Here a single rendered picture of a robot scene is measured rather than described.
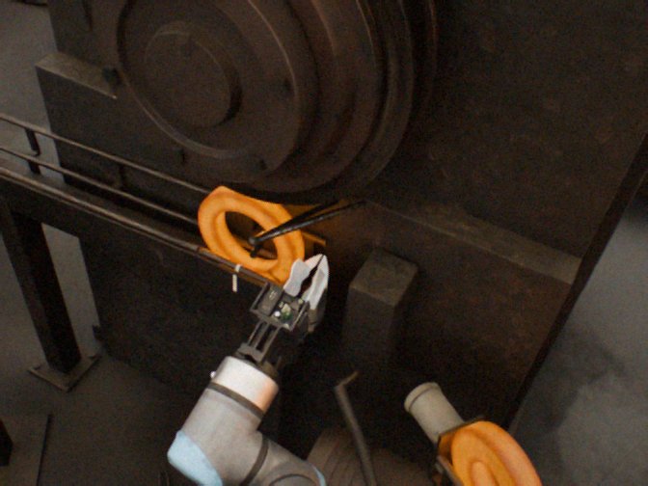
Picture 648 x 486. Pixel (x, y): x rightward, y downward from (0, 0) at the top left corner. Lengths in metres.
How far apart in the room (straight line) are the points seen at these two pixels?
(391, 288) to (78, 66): 0.68
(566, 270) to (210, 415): 0.53
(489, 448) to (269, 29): 0.57
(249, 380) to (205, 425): 0.08
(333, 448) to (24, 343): 1.08
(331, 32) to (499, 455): 0.54
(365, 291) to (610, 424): 1.13
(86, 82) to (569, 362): 1.46
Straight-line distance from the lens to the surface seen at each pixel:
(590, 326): 2.18
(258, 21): 0.72
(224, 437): 0.96
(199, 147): 0.88
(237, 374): 0.97
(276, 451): 1.01
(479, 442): 0.94
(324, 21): 0.74
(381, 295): 1.00
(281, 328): 0.98
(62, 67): 1.32
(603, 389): 2.06
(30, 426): 1.86
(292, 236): 1.06
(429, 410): 1.03
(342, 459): 1.16
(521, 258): 1.01
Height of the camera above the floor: 1.56
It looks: 46 degrees down
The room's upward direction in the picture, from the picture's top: 6 degrees clockwise
